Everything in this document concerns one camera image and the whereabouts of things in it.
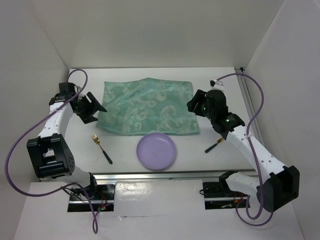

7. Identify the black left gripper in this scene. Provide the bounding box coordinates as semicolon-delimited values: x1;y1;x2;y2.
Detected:
73;91;106;124

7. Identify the teal patterned satin cloth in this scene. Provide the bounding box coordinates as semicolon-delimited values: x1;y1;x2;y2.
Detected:
96;77;200;136

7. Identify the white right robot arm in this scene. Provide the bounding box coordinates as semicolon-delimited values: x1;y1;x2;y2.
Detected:
187;88;300;213

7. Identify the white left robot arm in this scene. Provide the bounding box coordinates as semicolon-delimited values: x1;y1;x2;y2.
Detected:
26;82;106;200

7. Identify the lilac round plastic plate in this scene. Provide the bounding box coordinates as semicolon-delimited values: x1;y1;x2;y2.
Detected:
136;132;177;171

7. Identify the gold fork green handle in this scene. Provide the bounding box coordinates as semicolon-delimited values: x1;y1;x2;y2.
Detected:
91;134;113;165

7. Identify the gold knife green handle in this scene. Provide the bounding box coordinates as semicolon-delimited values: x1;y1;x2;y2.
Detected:
204;138;224;154

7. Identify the right side aluminium rail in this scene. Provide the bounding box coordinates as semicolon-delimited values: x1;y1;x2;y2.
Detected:
234;68;264;145

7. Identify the aluminium rail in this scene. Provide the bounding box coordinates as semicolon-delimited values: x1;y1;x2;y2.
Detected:
234;68;264;145
38;169;261;183

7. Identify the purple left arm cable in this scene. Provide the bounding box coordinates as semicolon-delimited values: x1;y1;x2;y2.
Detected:
4;68;111;235

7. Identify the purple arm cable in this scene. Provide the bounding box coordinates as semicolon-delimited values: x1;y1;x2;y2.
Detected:
4;68;111;235
212;72;276;227

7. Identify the front aluminium rail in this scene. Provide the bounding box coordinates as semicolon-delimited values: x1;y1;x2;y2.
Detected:
38;169;261;183

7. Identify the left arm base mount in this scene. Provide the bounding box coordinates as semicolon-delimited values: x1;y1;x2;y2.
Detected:
64;182;116;213

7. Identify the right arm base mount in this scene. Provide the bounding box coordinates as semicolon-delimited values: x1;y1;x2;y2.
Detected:
199;182;247;210

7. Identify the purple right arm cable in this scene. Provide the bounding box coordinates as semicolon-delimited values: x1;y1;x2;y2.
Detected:
212;72;276;227

